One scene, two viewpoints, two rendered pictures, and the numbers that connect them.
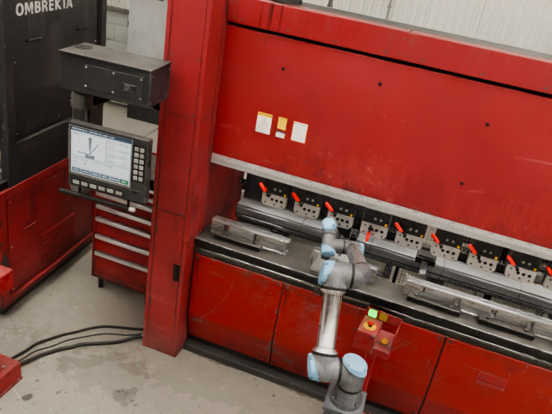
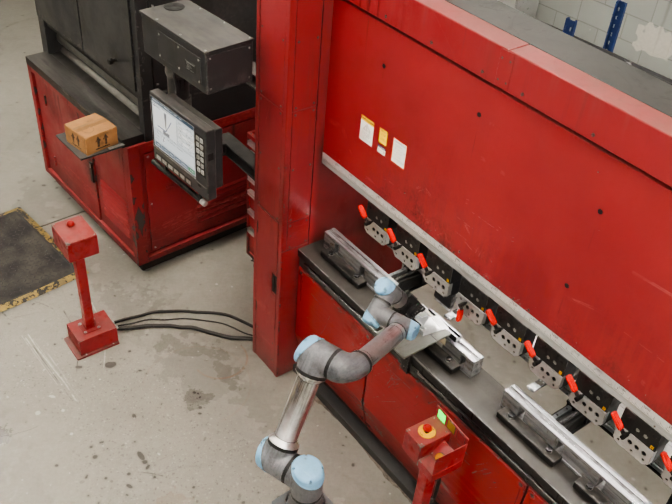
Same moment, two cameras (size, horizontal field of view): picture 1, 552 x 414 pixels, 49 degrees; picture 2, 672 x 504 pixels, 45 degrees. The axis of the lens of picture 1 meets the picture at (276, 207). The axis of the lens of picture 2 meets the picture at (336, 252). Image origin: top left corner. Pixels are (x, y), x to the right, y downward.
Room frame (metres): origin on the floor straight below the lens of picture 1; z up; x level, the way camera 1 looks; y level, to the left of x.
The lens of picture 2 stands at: (0.69, -1.51, 3.39)
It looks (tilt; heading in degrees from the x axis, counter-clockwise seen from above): 38 degrees down; 35
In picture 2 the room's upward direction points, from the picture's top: 5 degrees clockwise
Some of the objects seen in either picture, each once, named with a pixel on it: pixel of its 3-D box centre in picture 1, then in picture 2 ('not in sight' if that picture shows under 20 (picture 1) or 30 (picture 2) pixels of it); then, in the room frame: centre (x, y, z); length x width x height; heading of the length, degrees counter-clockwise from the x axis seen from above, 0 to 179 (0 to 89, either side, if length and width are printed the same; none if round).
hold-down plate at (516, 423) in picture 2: (433, 303); (528, 435); (2.88, -0.97, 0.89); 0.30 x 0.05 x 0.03; 75
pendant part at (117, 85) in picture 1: (112, 134); (197, 112); (2.98, 0.93, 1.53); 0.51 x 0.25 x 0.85; 80
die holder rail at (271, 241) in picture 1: (250, 235); (359, 264); (3.24, 0.13, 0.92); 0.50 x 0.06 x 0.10; 75
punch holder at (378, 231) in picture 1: (376, 221); (478, 298); (3.04, -0.57, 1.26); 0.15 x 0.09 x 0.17; 75
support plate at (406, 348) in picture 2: (331, 263); (413, 333); (2.95, -0.36, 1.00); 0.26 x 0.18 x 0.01; 165
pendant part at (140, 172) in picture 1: (112, 159); (188, 142); (2.88, 0.89, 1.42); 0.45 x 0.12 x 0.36; 80
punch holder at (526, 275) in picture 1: (522, 264); (643, 432); (2.83, -1.34, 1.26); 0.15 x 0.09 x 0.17; 75
